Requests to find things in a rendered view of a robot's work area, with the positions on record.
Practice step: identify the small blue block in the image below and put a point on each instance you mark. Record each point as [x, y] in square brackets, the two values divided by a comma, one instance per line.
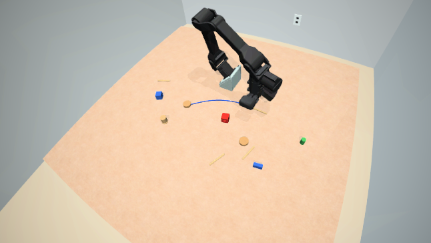
[258, 166]

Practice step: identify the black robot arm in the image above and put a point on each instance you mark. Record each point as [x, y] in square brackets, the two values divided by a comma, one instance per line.
[208, 21]

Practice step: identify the small blue cube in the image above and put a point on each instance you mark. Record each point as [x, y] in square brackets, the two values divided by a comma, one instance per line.
[159, 95]

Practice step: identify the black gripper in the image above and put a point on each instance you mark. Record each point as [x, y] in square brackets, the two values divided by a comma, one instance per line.
[249, 100]

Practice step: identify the red wooden block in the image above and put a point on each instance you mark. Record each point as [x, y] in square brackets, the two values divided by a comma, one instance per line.
[225, 117]

